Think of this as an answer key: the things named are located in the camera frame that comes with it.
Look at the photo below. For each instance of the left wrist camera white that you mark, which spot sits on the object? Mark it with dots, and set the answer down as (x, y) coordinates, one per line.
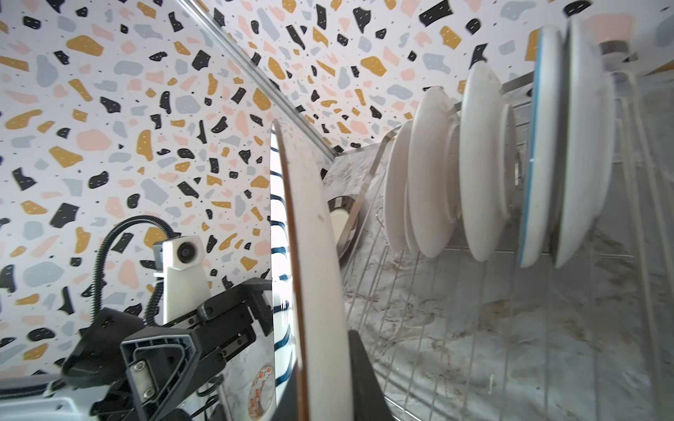
(179, 267)

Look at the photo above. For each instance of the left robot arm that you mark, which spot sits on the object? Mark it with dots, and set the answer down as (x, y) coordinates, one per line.
(123, 369)

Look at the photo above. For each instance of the fruit pattern blue-rim plate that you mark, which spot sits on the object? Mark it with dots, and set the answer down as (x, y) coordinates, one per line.
(590, 139)

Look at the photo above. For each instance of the white plate black stripes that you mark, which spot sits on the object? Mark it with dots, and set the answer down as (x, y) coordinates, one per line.
(311, 345)

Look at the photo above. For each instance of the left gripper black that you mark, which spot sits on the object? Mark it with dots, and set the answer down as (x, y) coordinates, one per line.
(165, 365)

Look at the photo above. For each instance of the orange sunburst plate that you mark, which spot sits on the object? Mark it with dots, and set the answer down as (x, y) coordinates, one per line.
(397, 222)

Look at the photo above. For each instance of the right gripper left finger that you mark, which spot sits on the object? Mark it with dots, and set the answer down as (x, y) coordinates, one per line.
(287, 409)

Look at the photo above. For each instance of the dark rimmed cream plate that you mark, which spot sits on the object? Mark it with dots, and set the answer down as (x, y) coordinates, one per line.
(340, 210)

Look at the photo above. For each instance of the orange pattern white plate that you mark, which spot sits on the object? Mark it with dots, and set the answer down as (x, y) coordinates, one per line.
(541, 150)

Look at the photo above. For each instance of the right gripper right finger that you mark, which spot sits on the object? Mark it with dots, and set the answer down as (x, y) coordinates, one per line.
(368, 398)

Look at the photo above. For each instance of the metal wire dish rack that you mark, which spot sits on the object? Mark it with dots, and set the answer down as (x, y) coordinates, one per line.
(451, 338)

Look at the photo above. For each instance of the red pattern white plate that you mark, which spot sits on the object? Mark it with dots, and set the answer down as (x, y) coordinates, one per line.
(487, 161)

